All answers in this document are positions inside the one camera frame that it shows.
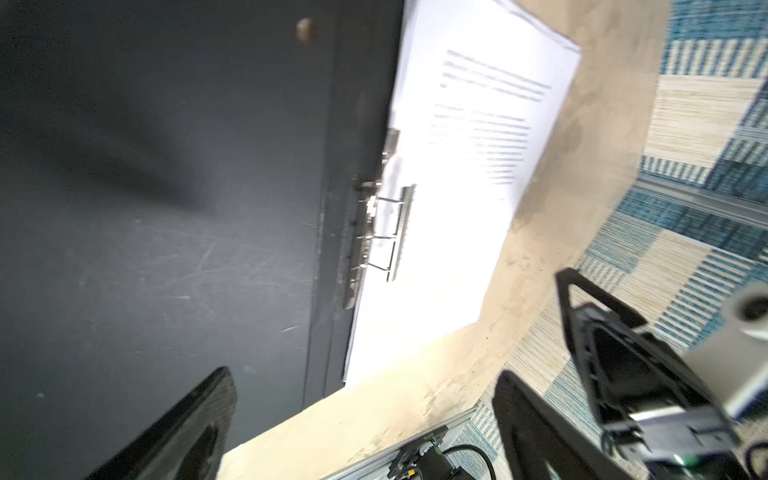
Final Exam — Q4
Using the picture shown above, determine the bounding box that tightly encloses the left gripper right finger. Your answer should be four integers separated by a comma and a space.
492, 370, 630, 479

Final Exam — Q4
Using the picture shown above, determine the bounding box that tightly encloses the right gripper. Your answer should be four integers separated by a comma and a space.
555, 268, 754, 479

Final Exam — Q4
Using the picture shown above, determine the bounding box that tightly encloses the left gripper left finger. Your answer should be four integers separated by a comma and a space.
88, 366, 237, 479

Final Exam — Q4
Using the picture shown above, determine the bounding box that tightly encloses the text sheet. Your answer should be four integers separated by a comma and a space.
343, 1, 581, 385

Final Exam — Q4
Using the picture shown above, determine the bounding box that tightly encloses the red folder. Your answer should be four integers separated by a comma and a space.
1, 1, 404, 479

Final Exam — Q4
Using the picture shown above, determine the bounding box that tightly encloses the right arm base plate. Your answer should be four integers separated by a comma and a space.
387, 425, 455, 480

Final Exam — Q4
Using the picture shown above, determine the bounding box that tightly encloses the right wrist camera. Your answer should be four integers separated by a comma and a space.
683, 282, 767, 419

